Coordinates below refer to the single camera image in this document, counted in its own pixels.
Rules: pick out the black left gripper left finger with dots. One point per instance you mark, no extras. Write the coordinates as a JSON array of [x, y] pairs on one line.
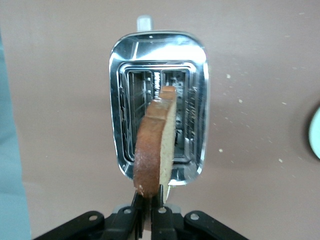
[[112, 225]]

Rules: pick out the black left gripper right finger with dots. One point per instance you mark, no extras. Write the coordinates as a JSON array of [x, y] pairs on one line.
[[170, 225]]

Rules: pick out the brown bread slice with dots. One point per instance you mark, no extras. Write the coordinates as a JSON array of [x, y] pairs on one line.
[[150, 150]]

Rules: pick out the green round plate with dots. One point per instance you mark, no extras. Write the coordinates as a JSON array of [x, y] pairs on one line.
[[315, 132]]

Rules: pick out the beige chrome toaster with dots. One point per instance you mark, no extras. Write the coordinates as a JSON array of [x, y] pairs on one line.
[[160, 47]]

